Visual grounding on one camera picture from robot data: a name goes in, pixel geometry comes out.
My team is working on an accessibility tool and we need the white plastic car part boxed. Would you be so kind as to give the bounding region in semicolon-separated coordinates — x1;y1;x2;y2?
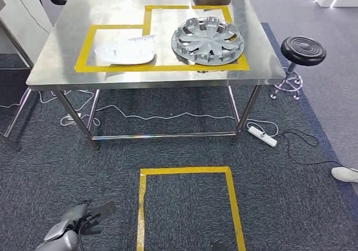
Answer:
94;35;156;65

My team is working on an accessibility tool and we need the white power strip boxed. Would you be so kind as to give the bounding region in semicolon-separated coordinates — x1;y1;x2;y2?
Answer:
248;126;278;148

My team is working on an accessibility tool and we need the grey plastic hubcap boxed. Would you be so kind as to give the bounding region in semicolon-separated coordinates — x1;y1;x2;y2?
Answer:
171;16;245;67

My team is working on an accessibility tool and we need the black floor cable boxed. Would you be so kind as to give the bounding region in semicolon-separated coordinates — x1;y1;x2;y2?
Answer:
281;129;358;173

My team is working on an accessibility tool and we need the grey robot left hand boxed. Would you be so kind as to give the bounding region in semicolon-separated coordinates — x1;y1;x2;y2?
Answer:
60;203;88;226

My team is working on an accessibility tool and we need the white cable bundle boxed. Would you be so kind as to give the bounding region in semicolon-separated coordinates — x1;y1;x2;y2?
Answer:
39;89;100;128

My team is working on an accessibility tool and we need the person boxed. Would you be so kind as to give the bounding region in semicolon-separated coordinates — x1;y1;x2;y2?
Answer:
331;167;358;184

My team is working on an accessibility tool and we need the stainless steel workbench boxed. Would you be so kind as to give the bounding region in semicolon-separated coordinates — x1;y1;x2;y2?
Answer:
26;0;286;151

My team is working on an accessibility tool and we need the steel frame table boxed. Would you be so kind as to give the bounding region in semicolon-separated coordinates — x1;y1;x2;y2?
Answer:
0;0;53;152

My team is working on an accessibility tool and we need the thin black wire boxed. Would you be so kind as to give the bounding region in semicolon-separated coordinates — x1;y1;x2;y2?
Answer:
0;0;51;35

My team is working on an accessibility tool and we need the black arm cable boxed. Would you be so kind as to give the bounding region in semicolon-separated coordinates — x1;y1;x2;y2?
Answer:
78;214;101;251

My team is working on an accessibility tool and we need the long white cable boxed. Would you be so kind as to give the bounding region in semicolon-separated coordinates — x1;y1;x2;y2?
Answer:
95;105;279;137

